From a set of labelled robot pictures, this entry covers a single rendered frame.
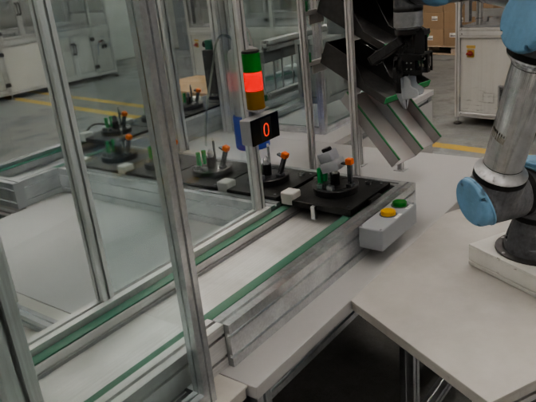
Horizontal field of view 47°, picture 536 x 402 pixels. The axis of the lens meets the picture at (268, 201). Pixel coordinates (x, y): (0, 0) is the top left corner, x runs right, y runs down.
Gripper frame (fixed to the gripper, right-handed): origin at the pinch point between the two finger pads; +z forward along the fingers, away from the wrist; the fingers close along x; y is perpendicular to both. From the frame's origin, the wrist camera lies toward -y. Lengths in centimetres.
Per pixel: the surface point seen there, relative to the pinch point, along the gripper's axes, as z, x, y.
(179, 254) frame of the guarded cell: 5, -89, 1
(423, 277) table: 37.3, -25.2, 16.6
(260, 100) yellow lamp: -5.4, -24.7, -29.5
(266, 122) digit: 1.1, -23.3, -29.2
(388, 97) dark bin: 2.3, 15.7, -12.3
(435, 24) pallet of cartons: 76, 798, -321
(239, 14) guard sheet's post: -27.6, -24.5, -33.5
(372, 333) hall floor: 123, 60, -46
